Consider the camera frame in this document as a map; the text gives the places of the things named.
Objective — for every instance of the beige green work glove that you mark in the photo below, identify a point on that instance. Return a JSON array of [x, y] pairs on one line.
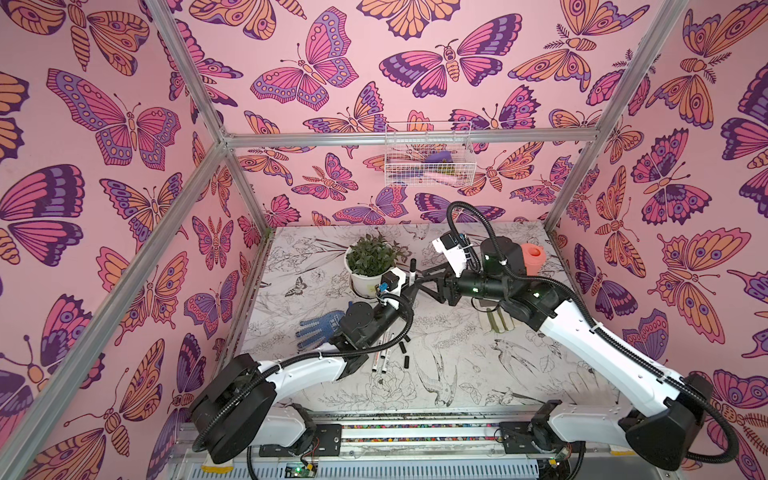
[[497, 320]]

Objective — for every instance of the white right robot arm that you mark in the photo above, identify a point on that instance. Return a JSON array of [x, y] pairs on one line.
[[666, 412]]

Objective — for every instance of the clear wall basket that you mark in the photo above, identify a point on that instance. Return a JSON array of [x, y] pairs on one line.
[[424, 158]]

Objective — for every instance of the white plastic flower pot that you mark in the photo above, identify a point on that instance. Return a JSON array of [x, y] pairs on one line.
[[363, 286]]

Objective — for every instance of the blue dotted work glove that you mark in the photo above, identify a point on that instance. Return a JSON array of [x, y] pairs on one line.
[[316, 331]]

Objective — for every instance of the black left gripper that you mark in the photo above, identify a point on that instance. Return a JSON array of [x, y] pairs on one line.
[[407, 292]]

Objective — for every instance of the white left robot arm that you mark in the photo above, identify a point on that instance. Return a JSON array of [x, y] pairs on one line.
[[234, 407]]

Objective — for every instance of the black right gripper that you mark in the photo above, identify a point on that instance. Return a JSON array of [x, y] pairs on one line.
[[447, 285]]

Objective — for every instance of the green potted plant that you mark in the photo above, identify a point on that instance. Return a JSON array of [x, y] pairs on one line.
[[373, 256]]

